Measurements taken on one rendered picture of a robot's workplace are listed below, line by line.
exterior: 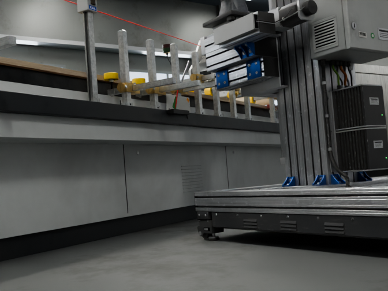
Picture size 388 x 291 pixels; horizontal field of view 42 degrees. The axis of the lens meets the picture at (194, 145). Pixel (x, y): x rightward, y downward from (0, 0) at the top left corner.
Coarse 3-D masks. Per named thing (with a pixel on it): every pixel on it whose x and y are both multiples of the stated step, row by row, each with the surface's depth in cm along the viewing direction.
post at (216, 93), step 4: (212, 72) 358; (212, 88) 358; (212, 92) 358; (216, 92) 356; (216, 96) 356; (216, 100) 356; (216, 104) 356; (216, 108) 356; (220, 108) 358; (216, 112) 356; (220, 112) 357
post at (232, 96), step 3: (234, 90) 380; (231, 93) 378; (234, 93) 380; (231, 96) 378; (234, 96) 379; (231, 99) 378; (234, 99) 379; (231, 102) 378; (234, 102) 378; (231, 105) 378; (234, 105) 378; (231, 108) 378; (234, 108) 377; (231, 111) 378; (234, 111) 377; (231, 114) 378; (234, 114) 377
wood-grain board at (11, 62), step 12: (0, 60) 226; (12, 60) 232; (48, 72) 253; (60, 72) 256; (72, 72) 264; (84, 72) 271; (192, 96) 368; (204, 96) 379; (264, 108) 472; (276, 108) 496
